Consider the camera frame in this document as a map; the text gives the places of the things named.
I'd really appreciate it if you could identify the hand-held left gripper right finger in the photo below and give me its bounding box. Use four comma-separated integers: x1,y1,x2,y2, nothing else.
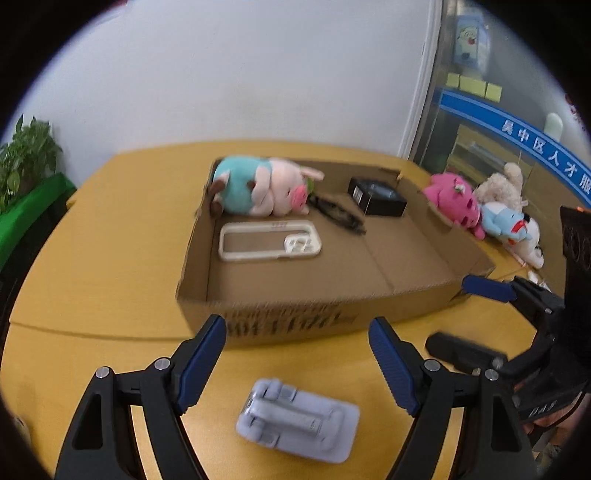
368,317,539,480

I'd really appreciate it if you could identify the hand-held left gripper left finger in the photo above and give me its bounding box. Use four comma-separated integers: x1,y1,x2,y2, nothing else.
60,314,228,480

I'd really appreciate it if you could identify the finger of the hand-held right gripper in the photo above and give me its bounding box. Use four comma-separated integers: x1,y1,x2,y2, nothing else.
462,275,566,333
425,331,509,374

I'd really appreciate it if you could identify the grey phone stand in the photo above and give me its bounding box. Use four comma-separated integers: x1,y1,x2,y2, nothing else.
235,377,361,463

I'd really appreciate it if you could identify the brown cardboard box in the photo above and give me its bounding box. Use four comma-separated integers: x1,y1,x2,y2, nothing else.
175,157,497,349

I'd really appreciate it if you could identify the wooden desktop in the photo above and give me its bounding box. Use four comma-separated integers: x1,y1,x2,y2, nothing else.
0,141,591,480

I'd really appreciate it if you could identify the person's right hand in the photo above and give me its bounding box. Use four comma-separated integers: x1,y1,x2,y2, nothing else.
530,392,591,462

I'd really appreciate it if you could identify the white plush toy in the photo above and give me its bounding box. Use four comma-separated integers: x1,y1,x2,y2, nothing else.
512,217,546,268

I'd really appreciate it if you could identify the light blue plush toy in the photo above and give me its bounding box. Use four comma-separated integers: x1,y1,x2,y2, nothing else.
480,202,532,243

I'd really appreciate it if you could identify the bright pink plush toy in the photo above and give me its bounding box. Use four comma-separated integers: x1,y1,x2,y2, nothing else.
422,172,481,228

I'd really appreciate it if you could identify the beige plush toy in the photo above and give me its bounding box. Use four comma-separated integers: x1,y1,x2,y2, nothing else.
475,162,527,213

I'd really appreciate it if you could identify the blue banner strip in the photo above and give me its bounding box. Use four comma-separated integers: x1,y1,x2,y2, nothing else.
438,90,591,206

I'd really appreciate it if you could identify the small black box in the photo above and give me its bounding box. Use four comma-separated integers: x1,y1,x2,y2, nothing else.
347,176,408,217

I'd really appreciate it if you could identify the white phone case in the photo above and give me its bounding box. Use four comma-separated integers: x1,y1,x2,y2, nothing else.
218,220,322,263

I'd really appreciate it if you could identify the pink pig plush teal outfit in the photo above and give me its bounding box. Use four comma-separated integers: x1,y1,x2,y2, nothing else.
206,156,325,217

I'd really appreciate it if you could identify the cartoon poster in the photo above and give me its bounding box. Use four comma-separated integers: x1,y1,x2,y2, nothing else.
452,11,492,77

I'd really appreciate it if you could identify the green potted plant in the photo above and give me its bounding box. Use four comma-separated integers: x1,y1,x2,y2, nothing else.
0,115,63,213

